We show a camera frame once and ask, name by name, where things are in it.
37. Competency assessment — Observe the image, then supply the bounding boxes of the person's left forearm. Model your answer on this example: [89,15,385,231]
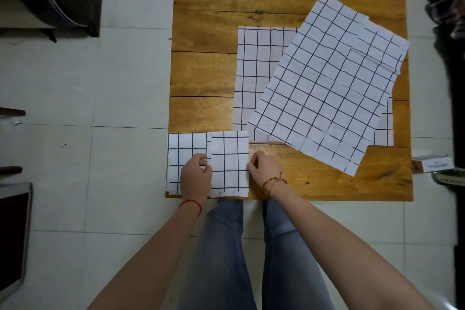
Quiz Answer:
[87,200,205,310]

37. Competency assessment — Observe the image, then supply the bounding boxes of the red string bracelet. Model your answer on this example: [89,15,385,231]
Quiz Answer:
[178,199,203,218]

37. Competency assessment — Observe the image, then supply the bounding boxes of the gold bangle bracelet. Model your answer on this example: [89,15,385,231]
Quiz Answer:
[261,172,288,196]

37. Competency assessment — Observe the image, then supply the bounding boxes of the flat checked cloth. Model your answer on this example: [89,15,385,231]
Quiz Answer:
[232,26,394,147]

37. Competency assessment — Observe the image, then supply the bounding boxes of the person's blue jeans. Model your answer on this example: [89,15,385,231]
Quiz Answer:
[177,199,336,310]

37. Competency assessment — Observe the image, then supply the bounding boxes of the dark patterned bag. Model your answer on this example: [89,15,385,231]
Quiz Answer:
[424,0,465,41]

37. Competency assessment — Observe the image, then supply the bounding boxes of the small checked cloth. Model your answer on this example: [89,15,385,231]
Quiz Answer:
[166,131,250,199]

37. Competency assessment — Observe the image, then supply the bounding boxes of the white cardboard box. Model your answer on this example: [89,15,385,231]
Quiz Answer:
[411,155,455,174]

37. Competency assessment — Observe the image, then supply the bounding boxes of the silver framed dark panel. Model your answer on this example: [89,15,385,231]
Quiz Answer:
[0,182,34,303]

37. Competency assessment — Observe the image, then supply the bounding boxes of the large creased checked cloth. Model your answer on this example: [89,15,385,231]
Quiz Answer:
[248,0,410,177]

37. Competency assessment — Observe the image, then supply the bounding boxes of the black tall furniture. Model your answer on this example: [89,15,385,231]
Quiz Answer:
[432,0,465,310]

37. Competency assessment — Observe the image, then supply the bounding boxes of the person's right forearm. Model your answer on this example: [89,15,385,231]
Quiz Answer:
[268,183,436,310]

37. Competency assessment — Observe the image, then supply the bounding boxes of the person's right hand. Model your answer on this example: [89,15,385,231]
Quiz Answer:
[247,151,288,196]

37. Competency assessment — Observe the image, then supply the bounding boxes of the square wooden table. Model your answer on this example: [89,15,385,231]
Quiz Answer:
[165,0,414,202]

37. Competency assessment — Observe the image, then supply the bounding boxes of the grey sandal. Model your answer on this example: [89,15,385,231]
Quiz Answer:
[432,167,465,187]

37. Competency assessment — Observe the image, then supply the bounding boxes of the person's left hand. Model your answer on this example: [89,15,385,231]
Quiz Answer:
[179,154,213,206]

